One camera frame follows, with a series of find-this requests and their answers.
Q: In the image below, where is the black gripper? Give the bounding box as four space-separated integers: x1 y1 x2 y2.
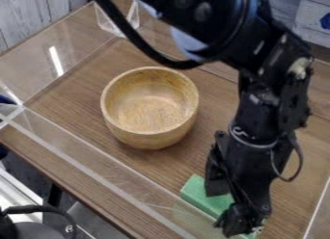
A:
203 125 298 239

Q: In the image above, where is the green rectangular block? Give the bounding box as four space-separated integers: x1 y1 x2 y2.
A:
180 174 234 221

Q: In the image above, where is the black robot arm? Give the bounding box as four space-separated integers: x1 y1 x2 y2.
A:
94 0 313 237

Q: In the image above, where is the brown wooden bowl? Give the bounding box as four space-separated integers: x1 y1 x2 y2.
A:
100 66 201 149

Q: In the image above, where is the black table leg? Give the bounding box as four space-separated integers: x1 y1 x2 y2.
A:
48 184 63 207

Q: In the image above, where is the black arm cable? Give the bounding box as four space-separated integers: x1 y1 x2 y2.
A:
270 133 305 183

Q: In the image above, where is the black cable loop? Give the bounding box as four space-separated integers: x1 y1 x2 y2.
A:
0 203 79 239

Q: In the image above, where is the clear acrylic corner bracket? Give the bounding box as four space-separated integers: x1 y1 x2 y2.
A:
92 0 142 39

